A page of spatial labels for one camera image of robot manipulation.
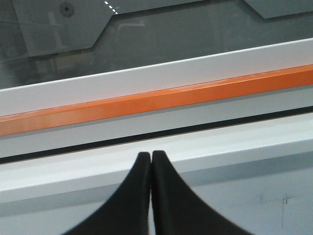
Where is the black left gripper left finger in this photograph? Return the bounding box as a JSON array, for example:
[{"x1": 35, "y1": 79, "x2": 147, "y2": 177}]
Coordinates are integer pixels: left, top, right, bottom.
[{"x1": 65, "y1": 152, "x2": 151, "y2": 235}]

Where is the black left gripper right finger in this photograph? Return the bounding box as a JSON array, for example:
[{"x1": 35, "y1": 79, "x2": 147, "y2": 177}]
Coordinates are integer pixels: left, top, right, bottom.
[{"x1": 152, "y1": 150, "x2": 248, "y2": 235}]

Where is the white cabinet with drawers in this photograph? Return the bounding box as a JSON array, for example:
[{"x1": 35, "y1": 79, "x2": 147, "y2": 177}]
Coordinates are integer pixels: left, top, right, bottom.
[{"x1": 0, "y1": 37, "x2": 313, "y2": 235}]

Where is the orange cabinet rail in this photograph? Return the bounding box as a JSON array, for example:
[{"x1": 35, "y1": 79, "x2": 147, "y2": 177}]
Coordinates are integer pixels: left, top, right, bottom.
[{"x1": 0, "y1": 65, "x2": 313, "y2": 136}]

